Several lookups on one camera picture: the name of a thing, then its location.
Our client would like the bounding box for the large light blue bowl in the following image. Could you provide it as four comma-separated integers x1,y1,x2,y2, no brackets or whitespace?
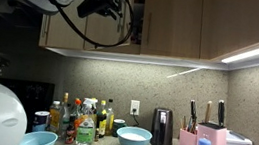
18,127,60,145

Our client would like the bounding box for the wooden handled knife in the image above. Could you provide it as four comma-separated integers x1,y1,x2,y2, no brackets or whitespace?
204,100,213,124

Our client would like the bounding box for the soy sauce bottle yellow cap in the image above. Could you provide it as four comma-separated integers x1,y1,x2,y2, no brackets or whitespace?
94,99,111,139

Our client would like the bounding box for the small dark bottle red label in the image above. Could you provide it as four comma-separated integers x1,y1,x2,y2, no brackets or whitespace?
64,114,78,145

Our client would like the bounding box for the wide wooden corner cabinet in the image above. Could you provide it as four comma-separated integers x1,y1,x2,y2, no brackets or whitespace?
195,0,259,67

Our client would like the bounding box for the clear spray bottle white trigger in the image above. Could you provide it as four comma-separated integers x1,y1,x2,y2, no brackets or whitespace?
74,96,101,145

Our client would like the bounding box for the white wall power outlet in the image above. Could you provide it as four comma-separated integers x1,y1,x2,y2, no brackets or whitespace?
129,99,141,116

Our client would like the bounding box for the orange cap bottle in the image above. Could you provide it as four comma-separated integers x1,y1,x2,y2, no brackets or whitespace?
68,97,84,127

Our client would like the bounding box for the black electric kettle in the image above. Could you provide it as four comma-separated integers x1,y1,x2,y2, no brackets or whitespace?
148,106,178,145

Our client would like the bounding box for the teal lid jar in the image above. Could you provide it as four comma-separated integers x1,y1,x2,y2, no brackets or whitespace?
111,118,127,139

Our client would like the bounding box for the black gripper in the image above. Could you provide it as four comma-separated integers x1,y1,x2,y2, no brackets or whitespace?
75,0,126,24

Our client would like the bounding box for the white flour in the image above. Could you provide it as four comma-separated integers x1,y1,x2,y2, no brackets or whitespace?
120,131,147,143

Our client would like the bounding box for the steel bar cabinet handle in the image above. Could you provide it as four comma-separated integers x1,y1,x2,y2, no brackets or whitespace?
144,13,154,46
41,14,50,38
117,0,129,35

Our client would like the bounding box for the wooden cabinet door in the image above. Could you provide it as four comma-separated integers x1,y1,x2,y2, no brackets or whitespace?
138,0,208,63
82,0,147,58
37,7,90,53

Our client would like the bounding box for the light blue mixing bowl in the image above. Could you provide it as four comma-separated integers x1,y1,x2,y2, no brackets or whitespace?
114,124,154,145

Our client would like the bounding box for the black handled knife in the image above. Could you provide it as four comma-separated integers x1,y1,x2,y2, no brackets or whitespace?
187,99,199,127
215,99,228,128

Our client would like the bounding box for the blue white canister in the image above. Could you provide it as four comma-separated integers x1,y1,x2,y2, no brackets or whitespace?
31,109,51,135

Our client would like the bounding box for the white plastic container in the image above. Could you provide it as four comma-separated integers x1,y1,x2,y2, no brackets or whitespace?
225,129,255,145

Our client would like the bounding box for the brown wooden utensil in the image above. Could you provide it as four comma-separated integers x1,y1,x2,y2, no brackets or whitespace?
180,115,189,131

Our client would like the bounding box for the white cap oil bottle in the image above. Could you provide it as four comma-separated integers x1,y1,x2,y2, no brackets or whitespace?
46,100,64,134

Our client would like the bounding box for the black cap bottle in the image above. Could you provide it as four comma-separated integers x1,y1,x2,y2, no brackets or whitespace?
103,98,118,137

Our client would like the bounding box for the black kettle power cord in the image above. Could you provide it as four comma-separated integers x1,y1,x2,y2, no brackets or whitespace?
129,107,145,129

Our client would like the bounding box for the pink utensil holder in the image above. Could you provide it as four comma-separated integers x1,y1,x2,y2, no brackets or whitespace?
177,128,199,145

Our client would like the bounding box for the tall bottle gold cap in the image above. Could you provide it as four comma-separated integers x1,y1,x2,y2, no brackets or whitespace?
57,91,74,139

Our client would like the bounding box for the black microwave oven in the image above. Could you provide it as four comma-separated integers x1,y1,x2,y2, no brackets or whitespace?
0,76,56,134

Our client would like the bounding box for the pink knife block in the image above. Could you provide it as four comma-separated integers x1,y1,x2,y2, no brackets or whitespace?
195,121,230,145

